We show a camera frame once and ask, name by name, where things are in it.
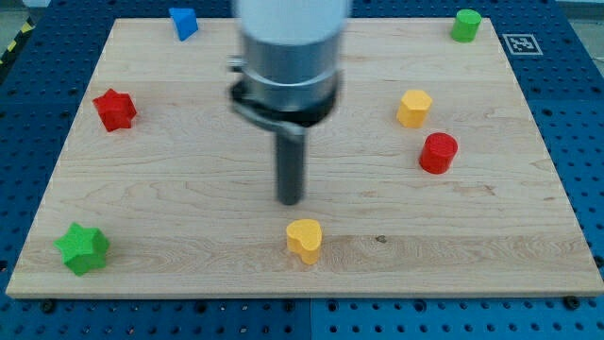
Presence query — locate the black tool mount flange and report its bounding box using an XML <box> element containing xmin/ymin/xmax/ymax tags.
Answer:
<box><xmin>229</xmin><ymin>80</ymin><xmax>339</xmax><ymax>143</ymax></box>

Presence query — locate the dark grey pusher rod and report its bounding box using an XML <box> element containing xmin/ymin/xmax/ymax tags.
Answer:
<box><xmin>276</xmin><ymin>131</ymin><xmax>306</xmax><ymax>205</ymax></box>

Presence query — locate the yellow heart block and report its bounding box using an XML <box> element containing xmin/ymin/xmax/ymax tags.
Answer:
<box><xmin>286</xmin><ymin>219</ymin><xmax>323</xmax><ymax>265</ymax></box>

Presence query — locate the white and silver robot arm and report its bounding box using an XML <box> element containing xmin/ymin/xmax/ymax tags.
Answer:
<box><xmin>229</xmin><ymin>0</ymin><xmax>351</xmax><ymax>205</ymax></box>

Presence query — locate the yellow hexagon block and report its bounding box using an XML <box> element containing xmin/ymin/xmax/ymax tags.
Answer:
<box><xmin>396</xmin><ymin>90</ymin><xmax>433</xmax><ymax>128</ymax></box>

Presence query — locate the light wooden board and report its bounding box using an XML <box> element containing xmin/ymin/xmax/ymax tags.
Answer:
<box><xmin>7</xmin><ymin>18</ymin><xmax>603</xmax><ymax>299</ymax></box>

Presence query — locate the red cylinder block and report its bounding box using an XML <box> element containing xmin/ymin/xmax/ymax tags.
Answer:
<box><xmin>419</xmin><ymin>132</ymin><xmax>459</xmax><ymax>175</ymax></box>

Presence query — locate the blue triangle block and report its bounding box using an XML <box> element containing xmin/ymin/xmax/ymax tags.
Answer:
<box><xmin>168</xmin><ymin>8</ymin><xmax>199</xmax><ymax>42</ymax></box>

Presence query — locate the red star block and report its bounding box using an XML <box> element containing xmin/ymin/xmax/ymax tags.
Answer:
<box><xmin>92</xmin><ymin>89</ymin><xmax>137</xmax><ymax>132</ymax></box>

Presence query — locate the green cylinder block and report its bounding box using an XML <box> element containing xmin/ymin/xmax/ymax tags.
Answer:
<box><xmin>450</xmin><ymin>8</ymin><xmax>482</xmax><ymax>43</ymax></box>

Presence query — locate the green star block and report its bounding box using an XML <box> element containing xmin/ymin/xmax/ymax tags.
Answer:
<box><xmin>53</xmin><ymin>222</ymin><xmax>110</xmax><ymax>276</ymax></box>

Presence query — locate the white fiducial marker tag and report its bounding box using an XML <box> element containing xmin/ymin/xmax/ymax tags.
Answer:
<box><xmin>502</xmin><ymin>33</ymin><xmax>543</xmax><ymax>56</ymax></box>

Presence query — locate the black bolt left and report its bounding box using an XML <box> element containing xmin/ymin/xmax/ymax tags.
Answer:
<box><xmin>40</xmin><ymin>299</ymin><xmax>57</xmax><ymax>315</ymax></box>

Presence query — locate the black bolt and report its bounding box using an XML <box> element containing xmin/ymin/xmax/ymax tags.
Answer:
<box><xmin>40</xmin><ymin>299</ymin><xmax>57</xmax><ymax>315</ymax></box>
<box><xmin>563</xmin><ymin>296</ymin><xmax>580</xmax><ymax>311</ymax></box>

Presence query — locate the black bolt right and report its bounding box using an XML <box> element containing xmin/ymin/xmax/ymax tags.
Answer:
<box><xmin>563</xmin><ymin>296</ymin><xmax>580</xmax><ymax>311</ymax></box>

